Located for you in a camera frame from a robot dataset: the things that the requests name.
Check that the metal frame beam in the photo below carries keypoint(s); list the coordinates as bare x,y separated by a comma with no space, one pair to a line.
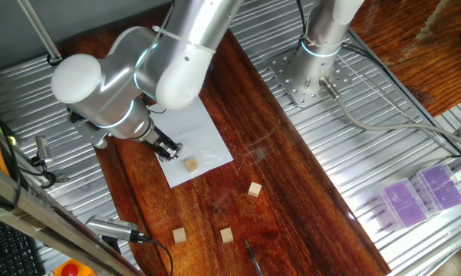
42,214

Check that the black pen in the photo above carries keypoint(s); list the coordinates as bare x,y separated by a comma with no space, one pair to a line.
253,257

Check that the black keyboard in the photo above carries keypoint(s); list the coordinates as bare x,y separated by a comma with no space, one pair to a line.
7,249

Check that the small camera on bracket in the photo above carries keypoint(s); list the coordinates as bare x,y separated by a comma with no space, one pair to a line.
44,149

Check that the grey metal pole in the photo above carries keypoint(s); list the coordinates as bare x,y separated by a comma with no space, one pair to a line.
38,27

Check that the orange emergency stop box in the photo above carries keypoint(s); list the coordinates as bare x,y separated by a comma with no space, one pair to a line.
71,269

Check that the clear box with purple contents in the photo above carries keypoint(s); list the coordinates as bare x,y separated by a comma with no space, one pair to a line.
404,203
441,188

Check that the silver camera on stand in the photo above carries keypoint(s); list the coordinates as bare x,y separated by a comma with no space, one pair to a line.
111,227

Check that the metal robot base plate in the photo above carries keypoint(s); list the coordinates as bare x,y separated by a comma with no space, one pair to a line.
291,84

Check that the wooden cube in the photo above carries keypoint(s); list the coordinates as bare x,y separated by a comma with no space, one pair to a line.
191,165
179,235
254,189
226,235

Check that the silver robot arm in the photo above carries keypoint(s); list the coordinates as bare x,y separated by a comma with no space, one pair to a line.
99,88

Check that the white paper sheet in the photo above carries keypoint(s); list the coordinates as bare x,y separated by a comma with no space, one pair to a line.
199,138

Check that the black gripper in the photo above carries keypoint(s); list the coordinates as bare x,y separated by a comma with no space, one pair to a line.
161,140

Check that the wrist camera with grey bracket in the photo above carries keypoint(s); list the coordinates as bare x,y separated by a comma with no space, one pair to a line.
94,136

